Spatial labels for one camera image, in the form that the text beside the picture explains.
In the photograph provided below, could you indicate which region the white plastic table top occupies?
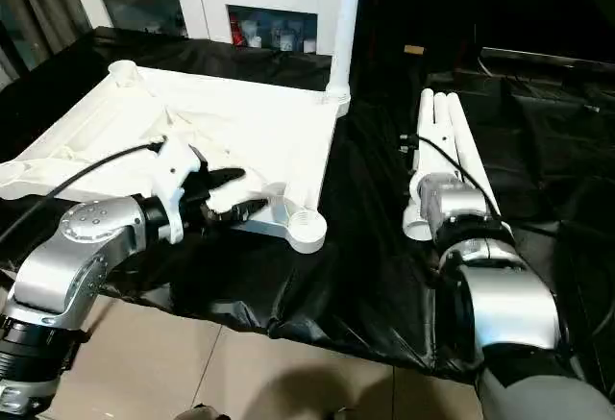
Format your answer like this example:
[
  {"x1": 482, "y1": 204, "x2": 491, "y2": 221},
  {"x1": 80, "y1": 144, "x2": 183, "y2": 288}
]
[{"x1": 0, "y1": 58, "x2": 355, "y2": 256}]

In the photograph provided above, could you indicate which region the black plastic mat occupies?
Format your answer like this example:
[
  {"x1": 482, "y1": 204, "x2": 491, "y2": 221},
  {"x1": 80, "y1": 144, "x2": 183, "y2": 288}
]
[{"x1": 0, "y1": 25, "x2": 615, "y2": 385}]

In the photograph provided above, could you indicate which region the red bottle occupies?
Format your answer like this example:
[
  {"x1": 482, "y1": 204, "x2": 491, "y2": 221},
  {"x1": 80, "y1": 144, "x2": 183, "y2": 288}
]
[{"x1": 229, "y1": 12, "x2": 245, "y2": 46}]

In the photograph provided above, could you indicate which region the black flat panel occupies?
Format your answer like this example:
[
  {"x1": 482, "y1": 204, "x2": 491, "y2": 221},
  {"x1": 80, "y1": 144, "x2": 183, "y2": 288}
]
[{"x1": 479, "y1": 46, "x2": 615, "y2": 69}]

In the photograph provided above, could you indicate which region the grey and blue curtain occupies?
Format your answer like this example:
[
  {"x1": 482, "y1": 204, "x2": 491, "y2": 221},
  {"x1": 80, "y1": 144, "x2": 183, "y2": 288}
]
[{"x1": 0, "y1": 0, "x2": 93, "y2": 86}]

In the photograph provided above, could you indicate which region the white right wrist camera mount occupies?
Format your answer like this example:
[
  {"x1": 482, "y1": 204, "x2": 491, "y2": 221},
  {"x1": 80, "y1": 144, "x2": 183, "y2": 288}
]
[{"x1": 406, "y1": 120, "x2": 463, "y2": 191}]

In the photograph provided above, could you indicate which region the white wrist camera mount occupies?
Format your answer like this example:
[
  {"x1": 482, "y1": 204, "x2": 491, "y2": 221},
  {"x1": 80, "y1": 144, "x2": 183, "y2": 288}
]
[
  {"x1": 147, "y1": 137, "x2": 204, "y2": 247},
  {"x1": 406, "y1": 120, "x2": 463, "y2": 191}
]

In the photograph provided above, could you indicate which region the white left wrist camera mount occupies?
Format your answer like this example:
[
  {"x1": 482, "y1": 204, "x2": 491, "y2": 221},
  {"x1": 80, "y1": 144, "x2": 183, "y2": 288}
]
[{"x1": 147, "y1": 137, "x2": 204, "y2": 247}]

